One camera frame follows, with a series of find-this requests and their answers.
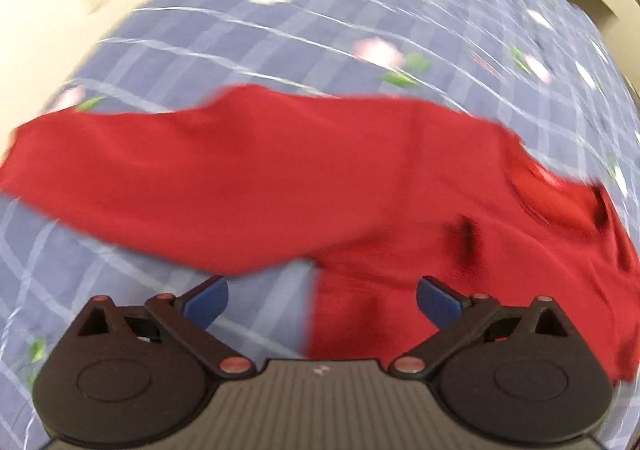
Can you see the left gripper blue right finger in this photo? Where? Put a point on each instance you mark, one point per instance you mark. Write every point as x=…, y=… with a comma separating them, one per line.
x=459, y=320

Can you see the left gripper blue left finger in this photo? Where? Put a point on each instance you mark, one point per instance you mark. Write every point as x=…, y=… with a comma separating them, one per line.
x=186, y=318

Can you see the red long-sleeve shirt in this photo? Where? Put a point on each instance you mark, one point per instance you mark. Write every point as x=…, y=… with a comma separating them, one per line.
x=378, y=192

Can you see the blue plaid floral quilt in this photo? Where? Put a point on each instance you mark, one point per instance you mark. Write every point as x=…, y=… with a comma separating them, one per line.
x=539, y=66

